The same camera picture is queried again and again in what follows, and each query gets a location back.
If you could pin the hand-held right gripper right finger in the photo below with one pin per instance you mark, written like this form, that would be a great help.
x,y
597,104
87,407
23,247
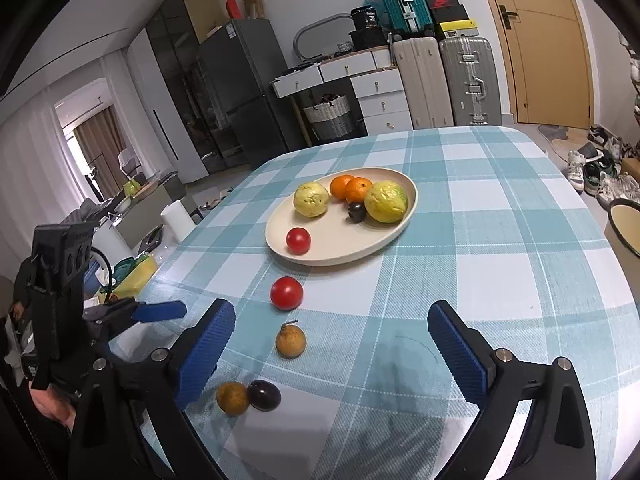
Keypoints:
x,y
457,355

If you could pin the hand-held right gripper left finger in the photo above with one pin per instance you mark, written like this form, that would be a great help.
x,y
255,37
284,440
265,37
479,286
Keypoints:
x,y
205,355

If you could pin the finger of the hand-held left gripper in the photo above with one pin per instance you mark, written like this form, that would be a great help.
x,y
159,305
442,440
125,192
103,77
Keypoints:
x,y
122,329
160,311

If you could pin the dark purple plum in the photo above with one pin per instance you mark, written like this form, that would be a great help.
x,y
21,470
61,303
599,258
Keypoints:
x,y
264,395
356,211

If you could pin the brown round fruit with stem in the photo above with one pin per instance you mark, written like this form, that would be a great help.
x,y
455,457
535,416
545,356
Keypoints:
x,y
290,342

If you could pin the red tomato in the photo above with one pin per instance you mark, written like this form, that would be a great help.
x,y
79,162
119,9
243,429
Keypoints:
x,y
286,293
298,240

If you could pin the cream round plate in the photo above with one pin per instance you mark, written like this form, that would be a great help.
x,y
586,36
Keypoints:
x,y
340,245

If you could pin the large yellow green guava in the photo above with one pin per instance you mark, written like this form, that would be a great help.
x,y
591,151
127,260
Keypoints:
x,y
386,202

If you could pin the small yellow green guava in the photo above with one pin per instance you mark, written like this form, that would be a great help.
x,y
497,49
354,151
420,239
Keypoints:
x,y
311,200

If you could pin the orange mandarin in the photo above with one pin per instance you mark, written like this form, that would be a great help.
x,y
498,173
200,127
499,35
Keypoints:
x,y
342,186
361,191

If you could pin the person's left hand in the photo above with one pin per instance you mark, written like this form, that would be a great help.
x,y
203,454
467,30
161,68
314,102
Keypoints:
x,y
52,405

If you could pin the yellow package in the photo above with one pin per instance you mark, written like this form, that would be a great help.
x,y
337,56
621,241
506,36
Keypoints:
x,y
137,275

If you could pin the grey side cabinet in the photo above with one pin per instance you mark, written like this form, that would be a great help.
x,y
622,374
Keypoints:
x,y
145,220

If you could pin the white paper towel roll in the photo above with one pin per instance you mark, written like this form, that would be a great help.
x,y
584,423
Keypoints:
x,y
176,220

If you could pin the teal checked tablecloth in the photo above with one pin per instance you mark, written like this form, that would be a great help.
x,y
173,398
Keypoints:
x,y
475,260

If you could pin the pair of slippers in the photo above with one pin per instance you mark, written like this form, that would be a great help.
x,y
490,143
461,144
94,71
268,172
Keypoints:
x,y
210,204

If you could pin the white chair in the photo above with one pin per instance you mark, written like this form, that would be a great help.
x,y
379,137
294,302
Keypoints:
x,y
127,160

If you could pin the brown curtain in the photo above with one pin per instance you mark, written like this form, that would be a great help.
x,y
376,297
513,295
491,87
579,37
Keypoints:
x,y
100,145

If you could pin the beige bin with black rim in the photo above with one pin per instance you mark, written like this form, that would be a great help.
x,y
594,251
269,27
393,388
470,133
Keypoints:
x,y
617,245

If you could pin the white wardrobe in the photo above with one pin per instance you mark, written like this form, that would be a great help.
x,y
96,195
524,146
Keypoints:
x,y
150,110

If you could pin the dark glass cabinet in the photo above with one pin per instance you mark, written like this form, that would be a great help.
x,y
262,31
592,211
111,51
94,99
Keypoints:
x,y
175,85

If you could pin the pile of sneakers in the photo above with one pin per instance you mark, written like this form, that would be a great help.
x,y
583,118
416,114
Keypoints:
x,y
600,170

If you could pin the grey floor rug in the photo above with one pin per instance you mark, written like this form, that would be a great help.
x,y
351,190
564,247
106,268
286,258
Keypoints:
x,y
555,135

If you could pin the grey refrigerator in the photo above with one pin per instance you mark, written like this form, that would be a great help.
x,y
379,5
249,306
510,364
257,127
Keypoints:
x,y
250,85

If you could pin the woven basket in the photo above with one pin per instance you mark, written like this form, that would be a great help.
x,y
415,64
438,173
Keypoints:
x,y
327,120

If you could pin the small cardboard box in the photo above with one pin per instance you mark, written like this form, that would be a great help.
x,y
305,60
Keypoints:
x,y
631,169

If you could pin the white drawer dresser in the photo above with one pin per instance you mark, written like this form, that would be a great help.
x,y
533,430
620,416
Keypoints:
x,y
380,105

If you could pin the beige suitcase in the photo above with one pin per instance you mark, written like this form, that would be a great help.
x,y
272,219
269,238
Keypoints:
x,y
422,85

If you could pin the silver suitcase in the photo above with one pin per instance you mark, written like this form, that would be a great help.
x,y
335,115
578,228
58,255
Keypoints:
x,y
470,80

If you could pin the wooden door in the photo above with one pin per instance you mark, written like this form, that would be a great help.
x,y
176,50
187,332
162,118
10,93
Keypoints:
x,y
545,60

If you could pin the red box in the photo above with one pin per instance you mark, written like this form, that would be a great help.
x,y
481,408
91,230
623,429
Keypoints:
x,y
233,7

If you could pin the brown cardboard box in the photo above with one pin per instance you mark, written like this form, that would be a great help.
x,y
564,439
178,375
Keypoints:
x,y
252,5

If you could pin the yellow shoebox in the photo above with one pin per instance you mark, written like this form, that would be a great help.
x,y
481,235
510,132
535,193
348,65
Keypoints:
x,y
456,28

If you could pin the black storage box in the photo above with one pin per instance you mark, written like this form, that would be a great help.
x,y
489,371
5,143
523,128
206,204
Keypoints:
x,y
367,40

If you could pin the red and black shoebox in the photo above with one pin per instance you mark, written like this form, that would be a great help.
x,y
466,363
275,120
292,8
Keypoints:
x,y
446,8

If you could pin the black printed bag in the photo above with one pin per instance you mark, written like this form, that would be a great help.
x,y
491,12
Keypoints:
x,y
365,19

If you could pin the oval grey frame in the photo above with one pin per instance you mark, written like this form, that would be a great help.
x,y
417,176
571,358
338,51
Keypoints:
x,y
320,21

